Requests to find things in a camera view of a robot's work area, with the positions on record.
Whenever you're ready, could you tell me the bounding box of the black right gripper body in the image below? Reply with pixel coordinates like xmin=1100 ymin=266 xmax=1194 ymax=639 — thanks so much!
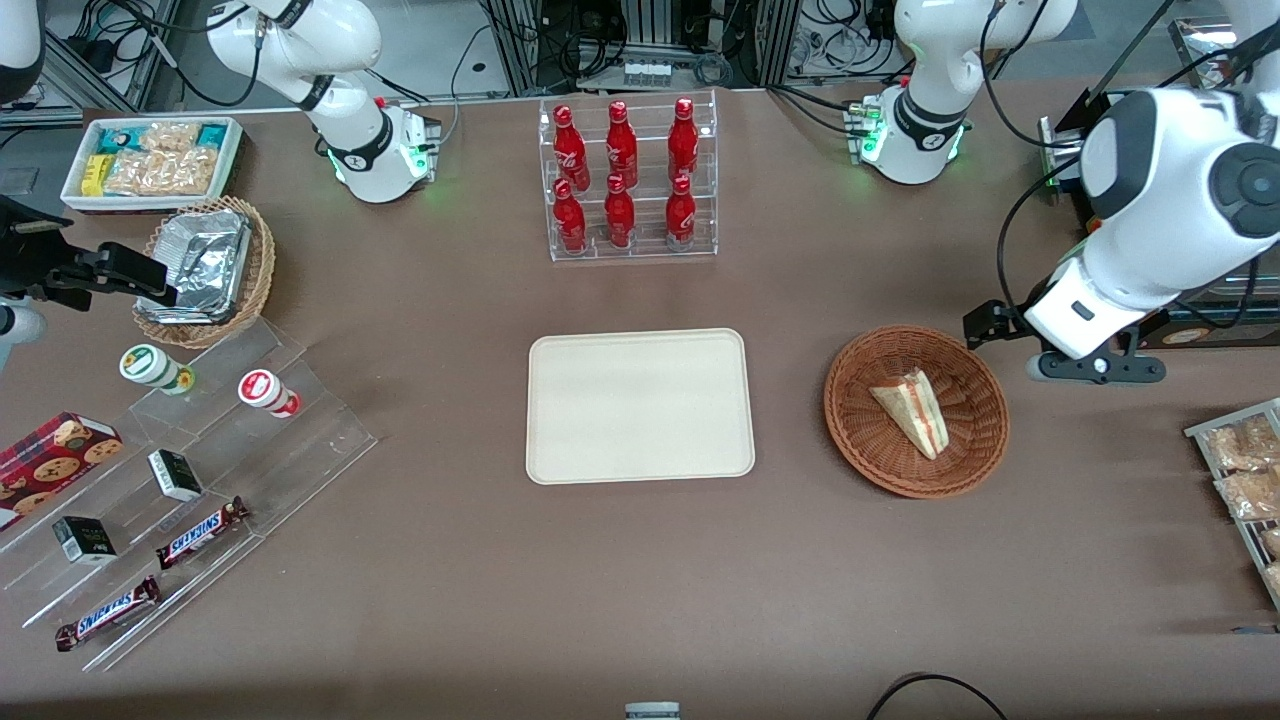
xmin=0 ymin=196 xmax=102 ymax=310

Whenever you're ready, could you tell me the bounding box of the aluminium frame post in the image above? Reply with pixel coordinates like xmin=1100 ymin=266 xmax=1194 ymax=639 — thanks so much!
xmin=484 ymin=0 xmax=547 ymax=98
xmin=754 ymin=0 xmax=803 ymax=91

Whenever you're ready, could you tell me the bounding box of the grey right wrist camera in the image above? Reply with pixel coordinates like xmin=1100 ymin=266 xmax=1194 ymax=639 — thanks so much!
xmin=0 ymin=302 xmax=47 ymax=373

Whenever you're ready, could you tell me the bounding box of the Snickers chocolate bar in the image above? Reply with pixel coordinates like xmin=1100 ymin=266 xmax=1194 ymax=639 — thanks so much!
xmin=154 ymin=496 xmax=252 ymax=572
xmin=54 ymin=574 xmax=163 ymax=654

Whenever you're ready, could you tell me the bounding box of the beige plastic tray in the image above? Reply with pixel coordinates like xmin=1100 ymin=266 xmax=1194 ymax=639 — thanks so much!
xmin=526 ymin=328 xmax=757 ymax=486

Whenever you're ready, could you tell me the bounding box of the large brown wicker basket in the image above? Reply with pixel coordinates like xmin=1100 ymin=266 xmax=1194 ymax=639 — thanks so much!
xmin=824 ymin=325 xmax=1011 ymax=500

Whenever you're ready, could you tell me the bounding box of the silver metal box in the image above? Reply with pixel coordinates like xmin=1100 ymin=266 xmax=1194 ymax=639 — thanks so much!
xmin=1037 ymin=114 xmax=1087 ymax=203

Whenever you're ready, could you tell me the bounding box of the small dark green box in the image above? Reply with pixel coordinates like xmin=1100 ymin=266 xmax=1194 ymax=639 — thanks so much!
xmin=147 ymin=448 xmax=205 ymax=503
xmin=51 ymin=515 xmax=119 ymax=566

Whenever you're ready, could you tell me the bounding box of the clear acrylic stepped shelf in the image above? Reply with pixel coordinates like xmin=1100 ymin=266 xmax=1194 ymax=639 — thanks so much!
xmin=0 ymin=315 xmax=380 ymax=673

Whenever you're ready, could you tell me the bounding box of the triangular sandwich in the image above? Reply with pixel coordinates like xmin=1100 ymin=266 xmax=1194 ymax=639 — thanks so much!
xmin=868 ymin=368 xmax=950 ymax=462

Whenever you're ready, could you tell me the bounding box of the clear acrylic bottle rack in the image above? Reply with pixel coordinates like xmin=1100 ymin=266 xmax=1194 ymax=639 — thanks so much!
xmin=538 ymin=89 xmax=720 ymax=264

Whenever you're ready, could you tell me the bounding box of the black table cable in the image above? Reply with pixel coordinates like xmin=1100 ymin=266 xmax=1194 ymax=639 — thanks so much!
xmin=864 ymin=672 xmax=1012 ymax=720

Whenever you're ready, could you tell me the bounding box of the crumpled silver foil package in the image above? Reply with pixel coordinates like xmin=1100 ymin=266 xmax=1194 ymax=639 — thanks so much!
xmin=148 ymin=209 xmax=253 ymax=325

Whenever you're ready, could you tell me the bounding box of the dark grey left wrist camera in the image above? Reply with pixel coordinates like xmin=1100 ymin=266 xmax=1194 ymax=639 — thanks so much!
xmin=1027 ymin=346 xmax=1167 ymax=387

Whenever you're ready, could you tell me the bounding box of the white rectangular snack bin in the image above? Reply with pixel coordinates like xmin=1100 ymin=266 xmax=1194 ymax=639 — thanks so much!
xmin=60 ymin=115 xmax=247 ymax=216

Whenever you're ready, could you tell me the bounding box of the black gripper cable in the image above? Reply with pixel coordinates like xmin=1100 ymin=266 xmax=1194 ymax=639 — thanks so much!
xmin=996 ymin=155 xmax=1092 ymax=319

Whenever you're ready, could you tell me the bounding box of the red plaid cookie box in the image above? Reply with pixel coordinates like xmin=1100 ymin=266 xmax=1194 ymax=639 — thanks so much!
xmin=0 ymin=411 xmax=125 ymax=533

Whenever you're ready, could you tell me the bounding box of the tray of packaged snacks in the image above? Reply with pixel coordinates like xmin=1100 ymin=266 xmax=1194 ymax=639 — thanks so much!
xmin=1184 ymin=397 xmax=1280 ymax=612

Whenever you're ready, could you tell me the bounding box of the small light wicker basket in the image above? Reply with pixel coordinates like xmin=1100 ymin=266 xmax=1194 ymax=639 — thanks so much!
xmin=132 ymin=195 xmax=277 ymax=351

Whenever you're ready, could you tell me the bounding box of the small clear cookie bag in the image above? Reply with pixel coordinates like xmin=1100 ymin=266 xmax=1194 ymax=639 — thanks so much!
xmin=138 ymin=120 xmax=202 ymax=153

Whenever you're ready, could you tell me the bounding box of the red cola bottle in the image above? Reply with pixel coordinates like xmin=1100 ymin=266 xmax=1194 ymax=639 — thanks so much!
xmin=603 ymin=173 xmax=637 ymax=250
xmin=604 ymin=100 xmax=640 ymax=190
xmin=552 ymin=104 xmax=592 ymax=193
xmin=664 ymin=175 xmax=698 ymax=247
xmin=552 ymin=178 xmax=589 ymax=254
xmin=667 ymin=97 xmax=700 ymax=184

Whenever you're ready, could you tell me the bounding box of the red lid cup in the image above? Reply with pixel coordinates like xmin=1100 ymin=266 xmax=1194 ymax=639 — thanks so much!
xmin=237 ymin=369 xmax=302 ymax=420

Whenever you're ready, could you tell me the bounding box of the green lid cup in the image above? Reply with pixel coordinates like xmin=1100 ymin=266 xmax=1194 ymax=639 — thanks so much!
xmin=119 ymin=343 xmax=197 ymax=397

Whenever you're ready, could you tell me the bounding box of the large clear cookie bag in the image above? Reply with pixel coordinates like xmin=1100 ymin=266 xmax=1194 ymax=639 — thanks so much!
xmin=104 ymin=148 xmax=219 ymax=198

